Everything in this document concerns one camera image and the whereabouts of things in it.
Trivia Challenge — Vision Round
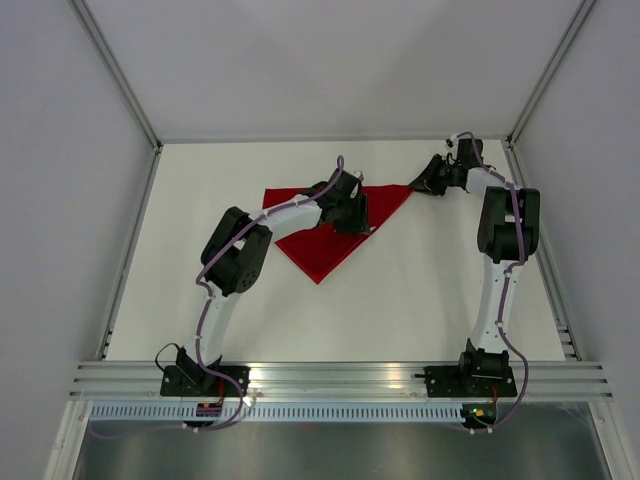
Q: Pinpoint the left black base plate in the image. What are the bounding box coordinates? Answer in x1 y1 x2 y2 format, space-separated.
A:
160 365 250 398

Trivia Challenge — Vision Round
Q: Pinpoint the left aluminium frame post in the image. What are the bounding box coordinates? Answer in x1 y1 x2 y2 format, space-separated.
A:
67 0 162 152

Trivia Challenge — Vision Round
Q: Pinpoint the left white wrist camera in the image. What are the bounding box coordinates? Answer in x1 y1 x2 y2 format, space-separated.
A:
347 171 364 198

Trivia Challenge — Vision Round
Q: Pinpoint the purple cable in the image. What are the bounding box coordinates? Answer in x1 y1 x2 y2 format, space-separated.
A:
447 131 531 436
88 154 346 441

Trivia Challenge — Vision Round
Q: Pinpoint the aluminium frame post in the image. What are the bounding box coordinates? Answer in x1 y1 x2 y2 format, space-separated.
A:
67 0 162 152
505 0 599 148

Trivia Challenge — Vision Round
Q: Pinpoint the aluminium front rail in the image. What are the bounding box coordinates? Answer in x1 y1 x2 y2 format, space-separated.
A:
66 361 613 402

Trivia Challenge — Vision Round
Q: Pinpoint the slotted white cable duct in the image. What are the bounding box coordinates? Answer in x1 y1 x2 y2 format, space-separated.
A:
90 402 463 423

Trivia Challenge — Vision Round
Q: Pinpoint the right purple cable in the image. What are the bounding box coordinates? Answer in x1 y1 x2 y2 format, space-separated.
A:
447 131 531 436

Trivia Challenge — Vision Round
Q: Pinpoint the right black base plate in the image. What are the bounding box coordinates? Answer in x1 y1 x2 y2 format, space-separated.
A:
415 365 518 398

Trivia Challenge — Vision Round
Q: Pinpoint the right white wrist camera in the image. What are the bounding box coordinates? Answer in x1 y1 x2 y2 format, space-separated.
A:
445 134 460 150

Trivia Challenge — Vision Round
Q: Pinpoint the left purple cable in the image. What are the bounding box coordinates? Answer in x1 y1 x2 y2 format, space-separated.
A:
88 154 346 441

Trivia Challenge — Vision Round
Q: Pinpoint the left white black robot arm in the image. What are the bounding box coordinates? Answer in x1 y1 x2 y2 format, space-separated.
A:
176 168 370 396

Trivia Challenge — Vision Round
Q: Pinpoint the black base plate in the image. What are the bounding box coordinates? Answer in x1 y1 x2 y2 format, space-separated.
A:
160 365 250 398
415 365 518 398

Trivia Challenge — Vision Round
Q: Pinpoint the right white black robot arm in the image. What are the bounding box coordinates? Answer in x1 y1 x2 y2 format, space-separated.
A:
410 132 540 397

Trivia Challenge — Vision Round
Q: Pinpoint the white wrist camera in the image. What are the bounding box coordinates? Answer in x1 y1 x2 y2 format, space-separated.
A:
445 134 460 150
347 171 364 198

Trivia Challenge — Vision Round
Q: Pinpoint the right aluminium frame post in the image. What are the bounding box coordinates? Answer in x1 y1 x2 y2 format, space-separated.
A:
505 0 599 148

